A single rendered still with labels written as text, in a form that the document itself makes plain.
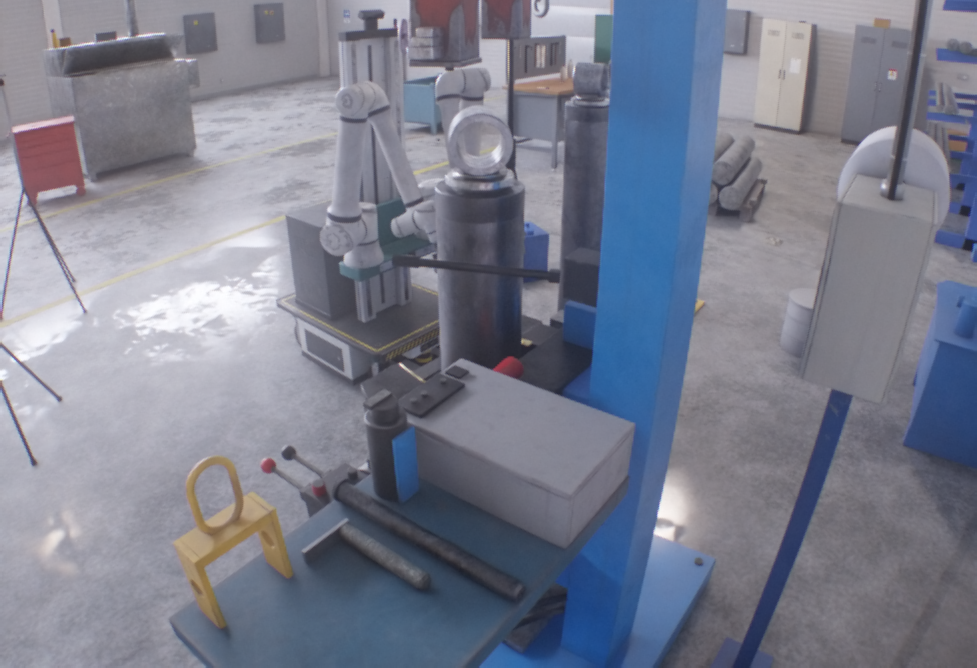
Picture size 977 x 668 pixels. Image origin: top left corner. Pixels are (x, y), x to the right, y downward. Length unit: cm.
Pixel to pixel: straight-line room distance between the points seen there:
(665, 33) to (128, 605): 248
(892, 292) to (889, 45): 1003
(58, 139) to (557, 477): 777
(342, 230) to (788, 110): 952
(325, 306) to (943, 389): 310
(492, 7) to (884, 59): 996
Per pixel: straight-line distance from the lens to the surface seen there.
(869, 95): 1139
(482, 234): 153
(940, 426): 352
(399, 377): 171
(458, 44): 130
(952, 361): 336
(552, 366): 160
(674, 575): 243
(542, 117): 763
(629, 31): 124
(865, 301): 140
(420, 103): 960
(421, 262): 143
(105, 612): 272
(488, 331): 164
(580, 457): 115
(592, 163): 285
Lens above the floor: 191
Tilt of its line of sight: 26 degrees down
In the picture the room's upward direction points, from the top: straight up
